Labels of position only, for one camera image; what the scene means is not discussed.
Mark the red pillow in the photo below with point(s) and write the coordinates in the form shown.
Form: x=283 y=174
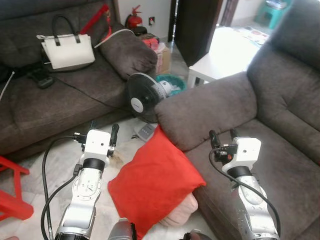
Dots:
x=155 y=180

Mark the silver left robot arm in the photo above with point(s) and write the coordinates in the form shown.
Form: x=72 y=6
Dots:
x=82 y=195

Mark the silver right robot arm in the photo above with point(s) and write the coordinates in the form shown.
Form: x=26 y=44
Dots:
x=255 y=210

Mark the brown fabric sofa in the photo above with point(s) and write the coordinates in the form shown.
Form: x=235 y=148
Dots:
x=280 y=150
x=50 y=105

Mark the peach pillow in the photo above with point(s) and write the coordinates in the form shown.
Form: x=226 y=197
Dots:
x=182 y=212

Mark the black electric fan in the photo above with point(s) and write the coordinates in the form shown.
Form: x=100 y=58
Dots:
x=140 y=95

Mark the black power adapter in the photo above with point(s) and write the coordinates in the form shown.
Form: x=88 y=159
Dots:
x=42 y=79

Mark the teal plastic basket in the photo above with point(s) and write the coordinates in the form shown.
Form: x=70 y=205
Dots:
x=176 y=80

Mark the white table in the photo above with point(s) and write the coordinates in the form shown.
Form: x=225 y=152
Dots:
x=225 y=55

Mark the grey robot left leg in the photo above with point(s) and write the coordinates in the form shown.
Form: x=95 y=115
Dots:
x=121 y=230

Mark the grey robot leg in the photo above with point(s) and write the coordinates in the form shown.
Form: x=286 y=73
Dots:
x=196 y=235
x=121 y=230

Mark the grey robot right leg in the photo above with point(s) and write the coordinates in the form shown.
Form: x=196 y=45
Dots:
x=196 y=235

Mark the cardboard box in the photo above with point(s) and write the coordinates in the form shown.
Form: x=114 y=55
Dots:
x=164 y=60

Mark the red printed package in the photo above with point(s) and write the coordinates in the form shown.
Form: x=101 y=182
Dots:
x=151 y=41

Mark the dark brown wooden door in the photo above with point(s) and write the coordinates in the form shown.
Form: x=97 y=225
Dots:
x=197 y=30

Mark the red fire extinguisher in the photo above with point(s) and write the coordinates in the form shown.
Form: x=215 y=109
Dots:
x=134 y=21

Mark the red plastic stool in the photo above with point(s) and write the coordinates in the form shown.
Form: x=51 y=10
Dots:
x=15 y=207

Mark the teal plastic stool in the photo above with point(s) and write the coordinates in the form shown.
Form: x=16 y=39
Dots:
x=272 y=15

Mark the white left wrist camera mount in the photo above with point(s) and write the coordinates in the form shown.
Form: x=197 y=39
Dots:
x=97 y=142

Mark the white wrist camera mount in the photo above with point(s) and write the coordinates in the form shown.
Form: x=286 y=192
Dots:
x=246 y=152
x=97 y=142

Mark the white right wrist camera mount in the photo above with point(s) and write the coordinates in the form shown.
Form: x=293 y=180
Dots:
x=246 y=152

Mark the wall socket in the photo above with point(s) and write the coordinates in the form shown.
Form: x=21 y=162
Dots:
x=151 y=20

